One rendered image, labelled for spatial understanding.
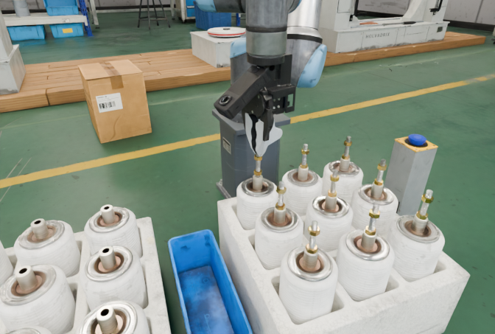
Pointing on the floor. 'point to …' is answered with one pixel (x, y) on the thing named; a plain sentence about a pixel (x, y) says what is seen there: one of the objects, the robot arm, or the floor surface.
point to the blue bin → (205, 286)
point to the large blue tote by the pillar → (209, 19)
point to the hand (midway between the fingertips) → (255, 150)
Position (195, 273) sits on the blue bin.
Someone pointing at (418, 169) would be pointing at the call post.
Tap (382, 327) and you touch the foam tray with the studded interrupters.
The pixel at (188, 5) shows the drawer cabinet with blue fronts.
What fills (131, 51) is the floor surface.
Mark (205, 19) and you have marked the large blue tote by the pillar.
